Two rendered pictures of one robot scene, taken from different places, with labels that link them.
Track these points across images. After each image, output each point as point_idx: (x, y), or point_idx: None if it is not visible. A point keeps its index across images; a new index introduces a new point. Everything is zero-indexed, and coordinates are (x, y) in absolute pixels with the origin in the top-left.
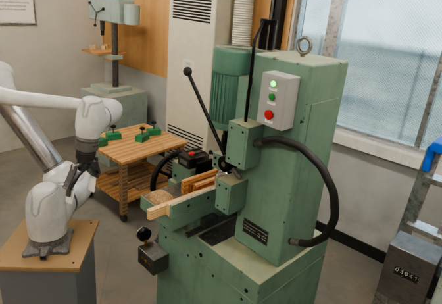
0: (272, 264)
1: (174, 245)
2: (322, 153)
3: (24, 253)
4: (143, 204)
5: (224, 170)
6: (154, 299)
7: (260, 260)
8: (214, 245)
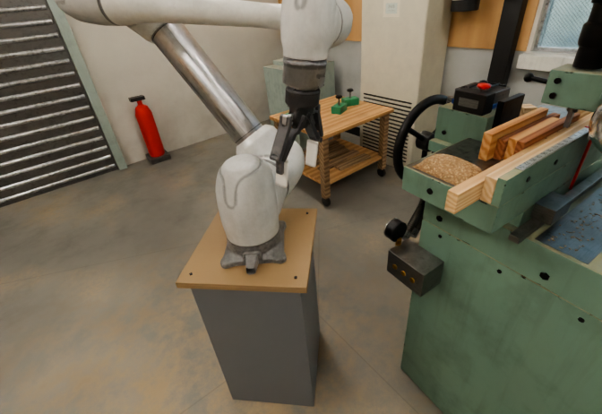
0: None
1: (461, 251)
2: None
3: (224, 261)
4: (409, 182)
5: None
6: (383, 302)
7: None
8: (592, 262)
